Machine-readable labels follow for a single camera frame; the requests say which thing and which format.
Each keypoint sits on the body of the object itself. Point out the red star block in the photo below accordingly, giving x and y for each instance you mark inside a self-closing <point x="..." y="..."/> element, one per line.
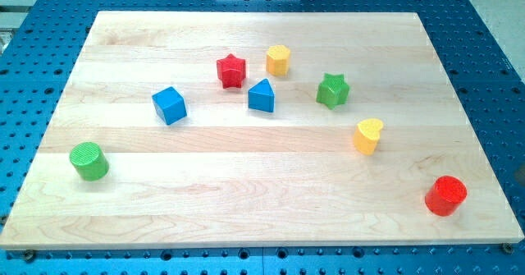
<point x="231" y="71"/>

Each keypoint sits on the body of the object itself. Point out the green star block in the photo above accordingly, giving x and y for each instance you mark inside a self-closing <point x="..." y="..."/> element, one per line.
<point x="333" y="90"/>

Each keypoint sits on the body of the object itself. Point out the yellow heart block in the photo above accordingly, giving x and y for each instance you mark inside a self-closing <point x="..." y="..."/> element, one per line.
<point x="367" y="135"/>

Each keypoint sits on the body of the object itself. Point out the blue triangle block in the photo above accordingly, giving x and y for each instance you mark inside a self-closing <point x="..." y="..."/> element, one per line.
<point x="261" y="96"/>

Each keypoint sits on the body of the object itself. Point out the yellow hexagon block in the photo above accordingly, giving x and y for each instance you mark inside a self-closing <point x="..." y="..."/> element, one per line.
<point x="278" y="60"/>

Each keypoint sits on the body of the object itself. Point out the wooden board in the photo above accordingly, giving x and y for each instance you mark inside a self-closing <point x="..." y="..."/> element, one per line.
<point x="227" y="175"/>

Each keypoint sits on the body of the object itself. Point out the blue cube block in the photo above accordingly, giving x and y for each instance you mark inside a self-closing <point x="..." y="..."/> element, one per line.
<point x="169" y="105"/>

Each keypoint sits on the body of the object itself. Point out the green cylinder block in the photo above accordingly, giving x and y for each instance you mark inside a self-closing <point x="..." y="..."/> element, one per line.
<point x="89" y="161"/>

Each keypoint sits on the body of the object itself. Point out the red cylinder block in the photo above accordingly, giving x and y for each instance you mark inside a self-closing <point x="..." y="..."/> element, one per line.
<point x="446" y="195"/>

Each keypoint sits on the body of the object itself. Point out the blue perforated table plate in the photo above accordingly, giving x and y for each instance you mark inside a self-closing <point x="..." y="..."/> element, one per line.
<point x="37" y="63"/>

